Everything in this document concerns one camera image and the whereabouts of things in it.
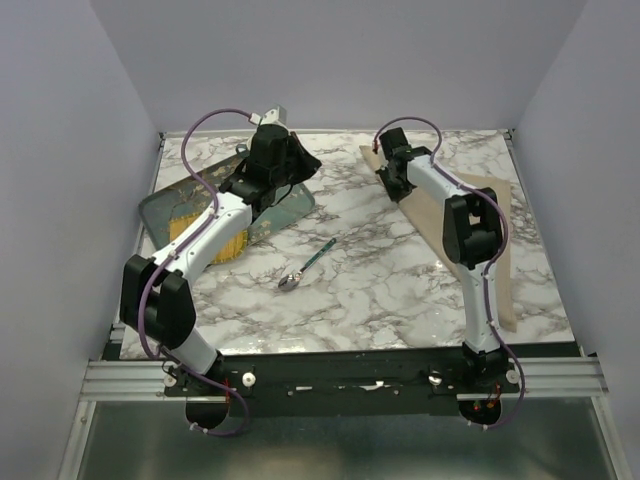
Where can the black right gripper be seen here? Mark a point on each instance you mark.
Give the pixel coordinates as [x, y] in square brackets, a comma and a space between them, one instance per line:
[395, 194]

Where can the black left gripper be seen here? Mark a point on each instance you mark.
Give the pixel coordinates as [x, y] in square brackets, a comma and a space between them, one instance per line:
[308, 163]

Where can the beige cloth napkin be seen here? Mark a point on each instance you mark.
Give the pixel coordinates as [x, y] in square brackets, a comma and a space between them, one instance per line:
[426, 215]

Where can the green handled metal spoon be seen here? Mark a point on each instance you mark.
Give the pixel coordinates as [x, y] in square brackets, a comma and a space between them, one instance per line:
[291, 281]

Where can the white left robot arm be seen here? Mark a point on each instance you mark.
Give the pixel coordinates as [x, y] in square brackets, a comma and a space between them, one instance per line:
[156, 299]

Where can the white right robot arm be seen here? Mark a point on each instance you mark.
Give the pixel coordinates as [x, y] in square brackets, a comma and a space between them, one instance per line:
[472, 238]

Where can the green floral tray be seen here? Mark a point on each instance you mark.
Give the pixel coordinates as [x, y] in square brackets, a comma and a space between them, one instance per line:
[165, 211]

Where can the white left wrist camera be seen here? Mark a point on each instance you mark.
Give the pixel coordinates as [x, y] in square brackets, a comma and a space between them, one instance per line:
[277, 115]

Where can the black metal base rail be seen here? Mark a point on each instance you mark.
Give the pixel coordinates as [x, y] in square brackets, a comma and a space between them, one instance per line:
[442, 381]

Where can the silver aluminium frame rail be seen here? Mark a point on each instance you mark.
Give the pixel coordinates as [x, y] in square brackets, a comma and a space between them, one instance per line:
[379, 286]

